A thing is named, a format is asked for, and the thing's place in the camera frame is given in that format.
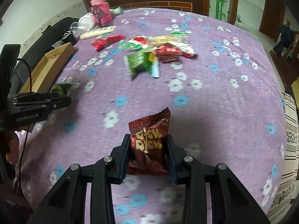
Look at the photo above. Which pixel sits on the white plastic jar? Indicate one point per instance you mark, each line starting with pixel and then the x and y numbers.
pixel 87 22

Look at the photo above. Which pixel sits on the clear glass cup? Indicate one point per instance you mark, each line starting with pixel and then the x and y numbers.
pixel 75 29

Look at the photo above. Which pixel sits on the red white snack packet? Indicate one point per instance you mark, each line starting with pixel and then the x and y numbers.
pixel 171 51

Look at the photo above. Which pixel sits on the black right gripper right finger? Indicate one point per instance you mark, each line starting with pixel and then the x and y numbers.
pixel 231 202

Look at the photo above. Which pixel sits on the black patterned card stand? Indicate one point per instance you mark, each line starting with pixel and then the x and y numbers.
pixel 98 13

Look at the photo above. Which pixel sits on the purple floral tablecloth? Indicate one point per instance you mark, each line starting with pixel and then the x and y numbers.
pixel 226 105

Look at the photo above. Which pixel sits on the striped patterned cushion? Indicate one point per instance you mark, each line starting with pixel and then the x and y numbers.
pixel 287 192

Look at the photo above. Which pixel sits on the dark green snack packet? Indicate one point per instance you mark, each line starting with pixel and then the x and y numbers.
pixel 60 89

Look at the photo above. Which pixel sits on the clear green-edged snack packet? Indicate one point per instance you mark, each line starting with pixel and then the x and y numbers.
pixel 181 37

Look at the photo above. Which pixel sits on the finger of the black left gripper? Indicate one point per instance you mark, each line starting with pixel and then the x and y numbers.
pixel 47 102

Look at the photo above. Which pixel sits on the person in dark clothes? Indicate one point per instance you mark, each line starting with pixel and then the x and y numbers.
pixel 285 38

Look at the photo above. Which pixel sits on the green red candy packet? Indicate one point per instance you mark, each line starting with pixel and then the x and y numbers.
pixel 134 44

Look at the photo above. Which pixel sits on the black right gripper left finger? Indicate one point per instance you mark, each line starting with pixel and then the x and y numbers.
pixel 65 202

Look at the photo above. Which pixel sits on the green white snack packet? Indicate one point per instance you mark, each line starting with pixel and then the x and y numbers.
pixel 142 62

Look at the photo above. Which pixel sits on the yellow biscuit packet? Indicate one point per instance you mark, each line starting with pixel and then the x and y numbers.
pixel 156 41

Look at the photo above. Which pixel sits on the dark red snack packet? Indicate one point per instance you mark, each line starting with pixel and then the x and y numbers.
pixel 148 154

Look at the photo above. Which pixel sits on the red twisted snack packet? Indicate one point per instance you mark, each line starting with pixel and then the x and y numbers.
pixel 101 43

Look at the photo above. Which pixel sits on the brown wooden door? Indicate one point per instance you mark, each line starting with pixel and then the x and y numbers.
pixel 272 19

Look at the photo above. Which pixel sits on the black sofa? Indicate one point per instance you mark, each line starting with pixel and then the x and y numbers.
pixel 51 35

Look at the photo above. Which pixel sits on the cardboard box tray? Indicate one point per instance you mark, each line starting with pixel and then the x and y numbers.
pixel 49 67

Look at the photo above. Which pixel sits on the cream long snack bar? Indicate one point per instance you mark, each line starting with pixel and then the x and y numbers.
pixel 97 32

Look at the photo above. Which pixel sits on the pink sleeved glass jar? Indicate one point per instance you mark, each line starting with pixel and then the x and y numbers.
pixel 103 4

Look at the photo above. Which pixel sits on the person's left hand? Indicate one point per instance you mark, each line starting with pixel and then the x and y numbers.
pixel 12 155

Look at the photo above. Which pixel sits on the wooden brick counter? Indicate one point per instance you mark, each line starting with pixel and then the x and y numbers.
pixel 194 6

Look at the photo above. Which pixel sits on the pale green small bottle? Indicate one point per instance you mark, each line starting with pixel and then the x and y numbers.
pixel 117 11

